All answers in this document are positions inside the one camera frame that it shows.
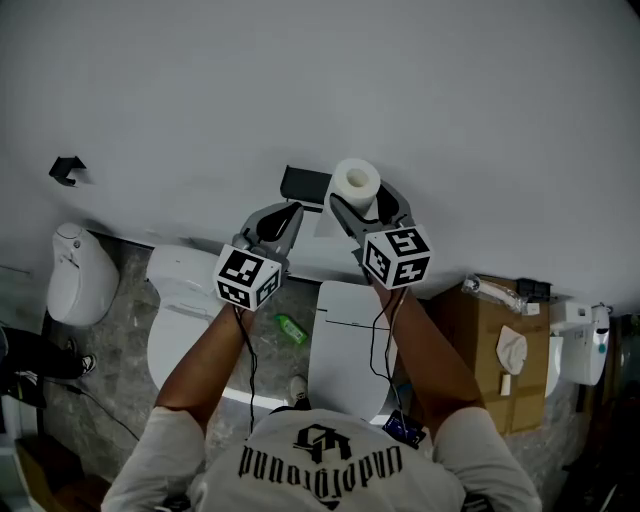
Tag black toilet paper holder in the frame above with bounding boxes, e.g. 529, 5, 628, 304
279, 164, 333, 214

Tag white toilet with flat lid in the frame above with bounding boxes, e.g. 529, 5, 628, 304
306, 279, 400, 424

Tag white toilet paper roll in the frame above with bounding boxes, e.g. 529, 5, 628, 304
313, 157, 383, 240

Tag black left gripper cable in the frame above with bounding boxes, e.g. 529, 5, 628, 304
232, 305, 259, 435

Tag person's right forearm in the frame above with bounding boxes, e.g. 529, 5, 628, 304
373, 285, 485, 435

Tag green plastic bottle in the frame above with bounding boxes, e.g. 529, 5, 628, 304
273, 313, 309, 346

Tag black bracket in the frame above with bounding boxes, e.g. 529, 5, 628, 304
516, 277, 552, 302

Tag small brown cardboard box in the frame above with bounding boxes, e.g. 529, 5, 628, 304
14, 433, 112, 512

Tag black floor cable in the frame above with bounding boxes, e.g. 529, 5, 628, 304
43, 377, 142, 443

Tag clear plastic wrapped part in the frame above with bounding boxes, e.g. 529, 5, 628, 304
461, 274, 530, 316

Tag small black wall holder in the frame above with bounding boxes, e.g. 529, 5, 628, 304
48, 155, 88, 188

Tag dark blue pouch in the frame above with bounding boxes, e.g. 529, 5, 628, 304
381, 409, 428, 450

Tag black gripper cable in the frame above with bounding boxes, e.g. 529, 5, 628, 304
232, 305, 259, 435
369, 287, 409, 421

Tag large brown cardboard box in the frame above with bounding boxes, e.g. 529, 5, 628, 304
428, 274, 552, 437

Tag white toilet with side panel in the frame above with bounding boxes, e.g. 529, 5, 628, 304
543, 299, 612, 399

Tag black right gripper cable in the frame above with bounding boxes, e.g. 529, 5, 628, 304
369, 287, 409, 421

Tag person's left forearm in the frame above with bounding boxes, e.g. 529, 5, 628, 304
155, 302, 255, 434

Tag rounded white toilet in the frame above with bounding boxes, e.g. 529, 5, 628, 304
45, 222, 122, 328

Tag crumpled white cloth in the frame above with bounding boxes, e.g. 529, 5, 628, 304
495, 324, 529, 376

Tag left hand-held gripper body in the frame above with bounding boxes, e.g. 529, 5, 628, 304
213, 230, 292, 313

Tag white printed t-shirt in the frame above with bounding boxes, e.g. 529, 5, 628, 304
101, 405, 544, 512

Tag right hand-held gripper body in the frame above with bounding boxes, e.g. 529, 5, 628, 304
349, 213, 433, 291

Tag white toilet with seat lid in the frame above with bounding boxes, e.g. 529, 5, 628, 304
144, 244, 236, 397

